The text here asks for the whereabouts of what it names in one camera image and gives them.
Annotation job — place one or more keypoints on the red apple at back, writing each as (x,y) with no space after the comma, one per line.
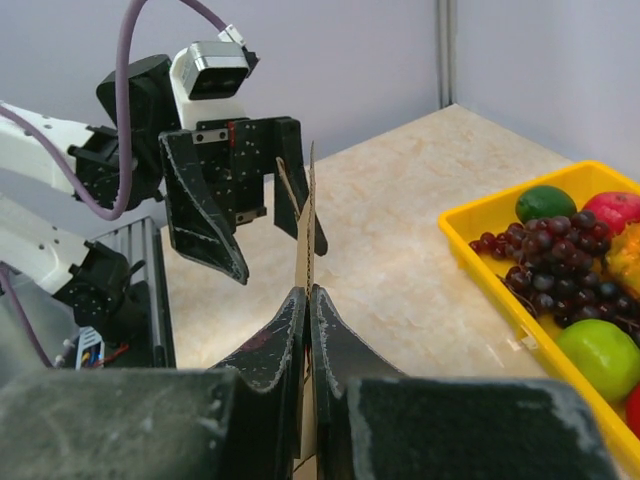
(616,209)

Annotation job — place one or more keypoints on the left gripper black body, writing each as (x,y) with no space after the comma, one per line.
(235,156)

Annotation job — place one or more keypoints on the dark green lime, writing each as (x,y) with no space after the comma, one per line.
(544,201)

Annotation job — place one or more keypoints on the right aluminium frame post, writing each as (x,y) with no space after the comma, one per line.
(446,30)

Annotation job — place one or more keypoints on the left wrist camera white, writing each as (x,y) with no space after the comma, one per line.
(205,77)

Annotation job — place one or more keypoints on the red tomato fruit front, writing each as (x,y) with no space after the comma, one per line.
(632,411)

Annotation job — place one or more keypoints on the pineapple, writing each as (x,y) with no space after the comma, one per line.
(622,259)

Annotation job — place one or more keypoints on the yellow plastic tray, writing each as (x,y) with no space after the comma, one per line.
(494,214)

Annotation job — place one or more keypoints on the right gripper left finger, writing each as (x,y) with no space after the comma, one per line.
(238,420)

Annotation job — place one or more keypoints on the light green apple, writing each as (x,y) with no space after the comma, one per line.
(606,356)

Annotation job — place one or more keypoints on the brown cardboard box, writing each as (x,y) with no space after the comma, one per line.
(306,235)

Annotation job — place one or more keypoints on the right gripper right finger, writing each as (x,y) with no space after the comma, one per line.
(375,422)

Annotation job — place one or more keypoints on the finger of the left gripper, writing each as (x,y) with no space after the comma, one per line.
(198,228)
(288,146)

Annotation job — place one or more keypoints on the purple grape bunch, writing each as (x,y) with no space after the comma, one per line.
(559,270)

